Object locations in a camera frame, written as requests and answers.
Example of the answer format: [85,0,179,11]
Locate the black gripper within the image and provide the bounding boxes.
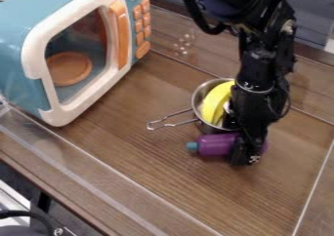
[225,82,291,166]

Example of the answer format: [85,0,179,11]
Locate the purple toy eggplant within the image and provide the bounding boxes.
[185,132,268,158]

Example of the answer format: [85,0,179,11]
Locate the silver pot with wire handle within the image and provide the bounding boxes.
[145,78,239,134]

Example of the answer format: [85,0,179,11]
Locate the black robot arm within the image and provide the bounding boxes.
[184,0,296,166]

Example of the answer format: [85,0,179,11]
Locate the yellow toy banana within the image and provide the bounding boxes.
[200,81,235,125]

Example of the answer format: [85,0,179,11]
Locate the orange microwave turntable plate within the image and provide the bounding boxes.
[46,52,92,87]

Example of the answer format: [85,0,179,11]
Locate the blue toy microwave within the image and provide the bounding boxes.
[0,0,151,127]

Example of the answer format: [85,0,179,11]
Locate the black cable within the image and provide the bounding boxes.
[0,209,56,236]

